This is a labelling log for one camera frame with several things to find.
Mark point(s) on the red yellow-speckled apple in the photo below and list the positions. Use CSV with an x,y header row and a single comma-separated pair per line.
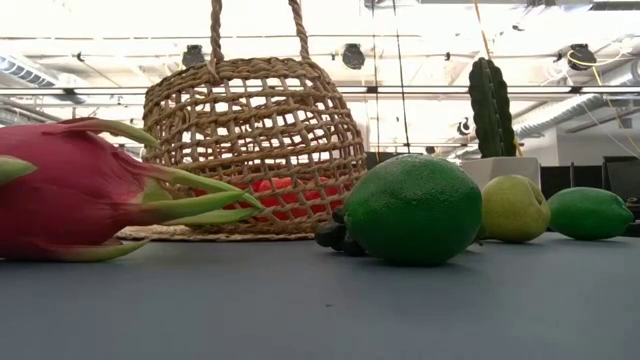
x,y
272,200

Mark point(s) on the large round dark lime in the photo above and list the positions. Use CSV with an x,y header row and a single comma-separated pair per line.
x,y
412,210

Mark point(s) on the green pear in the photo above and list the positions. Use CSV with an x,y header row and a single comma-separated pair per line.
x,y
515,207

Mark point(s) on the pink dragon fruit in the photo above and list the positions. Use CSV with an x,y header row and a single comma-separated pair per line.
x,y
65,190

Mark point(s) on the dark purple grape bunch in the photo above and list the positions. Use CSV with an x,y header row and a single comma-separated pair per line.
x,y
332,235

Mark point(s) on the green cactus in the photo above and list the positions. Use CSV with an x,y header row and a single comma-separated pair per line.
x,y
485,110

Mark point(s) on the bright green pointed lime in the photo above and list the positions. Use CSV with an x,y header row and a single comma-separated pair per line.
x,y
587,214

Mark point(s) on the black office monitor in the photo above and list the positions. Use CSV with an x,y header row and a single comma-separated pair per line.
x,y
622,172

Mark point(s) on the ceiling vent grille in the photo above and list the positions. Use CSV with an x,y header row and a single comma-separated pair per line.
x,y
25,72

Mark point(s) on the corrugated silver air duct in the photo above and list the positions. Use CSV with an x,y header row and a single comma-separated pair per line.
x,y
575,107

